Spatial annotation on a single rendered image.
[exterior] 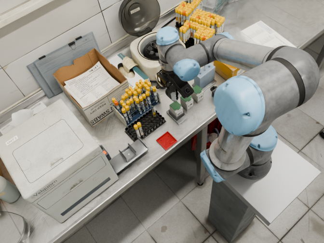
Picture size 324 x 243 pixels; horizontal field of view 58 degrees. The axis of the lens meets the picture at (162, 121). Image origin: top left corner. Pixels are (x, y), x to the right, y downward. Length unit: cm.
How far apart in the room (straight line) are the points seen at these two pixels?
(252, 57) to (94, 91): 86
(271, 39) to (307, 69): 106
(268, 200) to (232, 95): 66
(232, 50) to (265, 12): 103
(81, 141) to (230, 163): 49
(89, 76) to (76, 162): 63
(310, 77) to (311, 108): 196
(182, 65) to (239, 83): 36
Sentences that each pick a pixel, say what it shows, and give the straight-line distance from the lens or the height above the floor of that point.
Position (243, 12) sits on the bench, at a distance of 188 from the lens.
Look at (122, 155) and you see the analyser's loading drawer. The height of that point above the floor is 93.
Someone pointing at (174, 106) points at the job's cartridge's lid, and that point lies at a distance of 129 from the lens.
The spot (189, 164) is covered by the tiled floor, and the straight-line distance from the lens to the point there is 220.
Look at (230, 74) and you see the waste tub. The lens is 144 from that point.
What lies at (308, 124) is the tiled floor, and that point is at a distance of 252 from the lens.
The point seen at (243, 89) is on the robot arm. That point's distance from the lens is 59.
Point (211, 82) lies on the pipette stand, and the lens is 147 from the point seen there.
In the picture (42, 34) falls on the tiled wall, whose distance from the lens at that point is 145.
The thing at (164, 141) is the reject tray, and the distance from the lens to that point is 129.
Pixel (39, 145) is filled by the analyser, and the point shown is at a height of 117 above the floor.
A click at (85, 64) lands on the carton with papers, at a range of 154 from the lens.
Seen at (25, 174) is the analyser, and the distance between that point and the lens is 104.
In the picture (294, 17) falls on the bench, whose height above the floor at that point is 87.
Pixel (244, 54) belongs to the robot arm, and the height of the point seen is 143.
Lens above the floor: 201
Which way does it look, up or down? 57 degrees down
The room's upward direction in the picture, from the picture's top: 10 degrees counter-clockwise
